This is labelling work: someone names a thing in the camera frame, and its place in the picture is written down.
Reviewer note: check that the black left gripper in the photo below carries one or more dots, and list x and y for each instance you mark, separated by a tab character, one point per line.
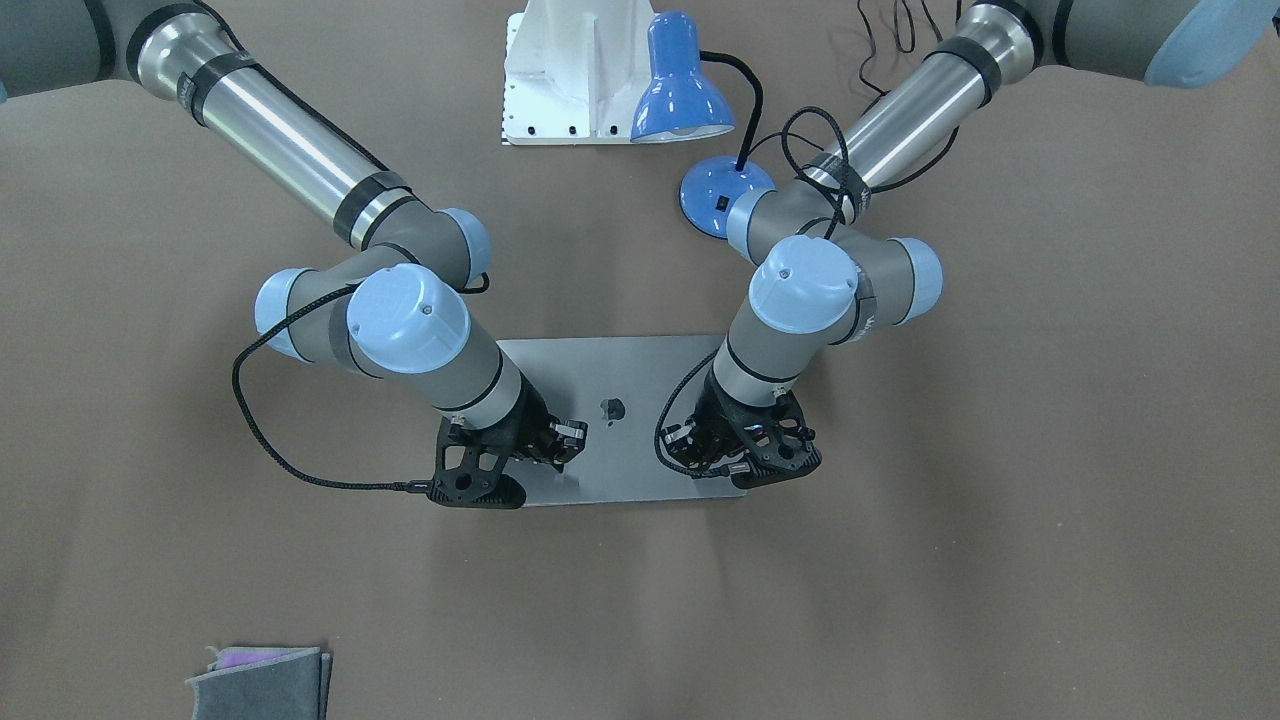
716	422

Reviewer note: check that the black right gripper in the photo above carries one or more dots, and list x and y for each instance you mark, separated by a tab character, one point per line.
529	424

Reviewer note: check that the grey laptop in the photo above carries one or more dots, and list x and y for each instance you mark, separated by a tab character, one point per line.
617	385

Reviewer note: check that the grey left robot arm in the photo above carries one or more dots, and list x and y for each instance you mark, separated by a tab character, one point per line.
819	281

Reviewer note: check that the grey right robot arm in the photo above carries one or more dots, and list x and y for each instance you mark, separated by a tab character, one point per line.
394	309

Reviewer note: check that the blue desk lamp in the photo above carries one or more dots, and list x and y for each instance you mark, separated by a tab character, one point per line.
681	104

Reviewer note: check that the folded grey cloth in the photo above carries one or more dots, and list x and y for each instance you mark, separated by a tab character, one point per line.
263	683

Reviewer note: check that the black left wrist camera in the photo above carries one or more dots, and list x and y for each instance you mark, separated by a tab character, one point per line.
777	442

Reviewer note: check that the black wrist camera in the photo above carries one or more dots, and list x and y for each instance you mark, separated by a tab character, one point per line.
777	442
469	467

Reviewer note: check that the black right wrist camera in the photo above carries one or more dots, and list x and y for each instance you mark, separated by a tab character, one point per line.
469	467

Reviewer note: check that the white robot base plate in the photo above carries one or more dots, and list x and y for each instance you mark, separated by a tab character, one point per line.
575	72

